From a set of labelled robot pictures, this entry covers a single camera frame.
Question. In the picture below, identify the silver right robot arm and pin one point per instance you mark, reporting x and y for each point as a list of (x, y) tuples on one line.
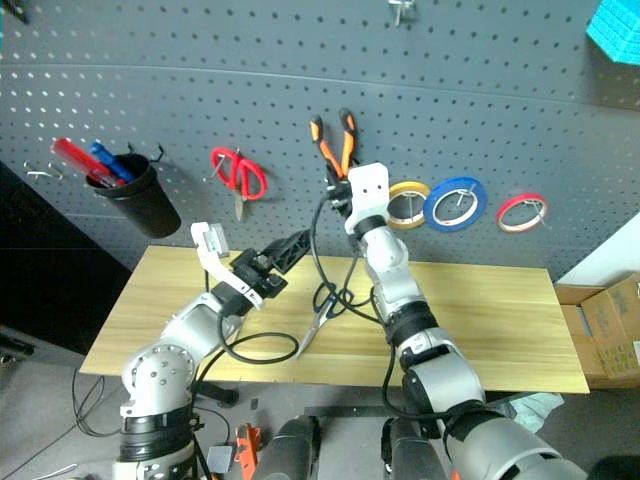
[(430, 360)]

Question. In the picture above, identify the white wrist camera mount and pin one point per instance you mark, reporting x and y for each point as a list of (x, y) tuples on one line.
[(368, 192), (207, 247)]

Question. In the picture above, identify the red tape roll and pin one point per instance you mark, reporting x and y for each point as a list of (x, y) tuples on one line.
[(510, 204)]

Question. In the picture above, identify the cyan foam block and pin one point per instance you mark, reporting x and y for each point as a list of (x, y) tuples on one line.
[(617, 30)]

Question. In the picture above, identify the orange black pliers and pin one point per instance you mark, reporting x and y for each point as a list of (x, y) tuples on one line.
[(330, 150)]

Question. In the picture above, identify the silver double peg hook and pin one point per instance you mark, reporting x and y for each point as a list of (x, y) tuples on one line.
[(42, 172)]

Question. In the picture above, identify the black cup holder hook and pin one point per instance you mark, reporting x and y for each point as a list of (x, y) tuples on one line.
[(159, 152)]

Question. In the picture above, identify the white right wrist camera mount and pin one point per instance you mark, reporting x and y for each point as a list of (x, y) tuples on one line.
[(368, 192)]

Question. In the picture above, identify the yellow tape roll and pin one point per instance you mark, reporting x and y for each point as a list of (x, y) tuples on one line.
[(410, 220)]

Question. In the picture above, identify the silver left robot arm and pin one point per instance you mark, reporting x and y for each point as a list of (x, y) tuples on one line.
[(165, 350)]

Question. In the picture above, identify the brown cardboard box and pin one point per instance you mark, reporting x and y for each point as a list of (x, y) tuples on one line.
[(607, 330)]

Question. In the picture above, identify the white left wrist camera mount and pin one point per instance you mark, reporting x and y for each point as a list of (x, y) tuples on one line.
[(207, 247)]

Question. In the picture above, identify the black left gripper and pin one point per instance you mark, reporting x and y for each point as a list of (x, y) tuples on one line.
[(257, 275)]

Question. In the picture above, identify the black table frame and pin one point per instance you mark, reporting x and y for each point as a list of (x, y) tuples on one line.
[(220, 392)]

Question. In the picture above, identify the dark grey pegboard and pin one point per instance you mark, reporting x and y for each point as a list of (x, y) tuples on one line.
[(250, 75)]

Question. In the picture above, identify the dark cabinet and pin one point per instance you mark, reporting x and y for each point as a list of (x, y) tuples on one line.
[(45, 280)]

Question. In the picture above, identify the orange tool on floor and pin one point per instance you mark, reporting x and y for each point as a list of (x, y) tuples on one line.
[(246, 447)]

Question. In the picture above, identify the blue tape roll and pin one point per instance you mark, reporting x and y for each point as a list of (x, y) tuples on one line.
[(450, 187)]

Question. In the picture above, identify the pale green cloth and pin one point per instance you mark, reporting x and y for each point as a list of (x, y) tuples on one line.
[(537, 410)]

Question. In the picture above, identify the dark rounded shape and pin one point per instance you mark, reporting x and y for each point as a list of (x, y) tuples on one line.
[(412, 450), (287, 450)]

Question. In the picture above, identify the black plastic cup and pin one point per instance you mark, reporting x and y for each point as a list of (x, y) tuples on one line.
[(140, 200)]

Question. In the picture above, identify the small grey box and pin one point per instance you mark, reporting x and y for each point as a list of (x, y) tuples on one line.
[(220, 459)]

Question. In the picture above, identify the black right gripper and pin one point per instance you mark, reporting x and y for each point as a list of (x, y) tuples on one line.
[(339, 192)]

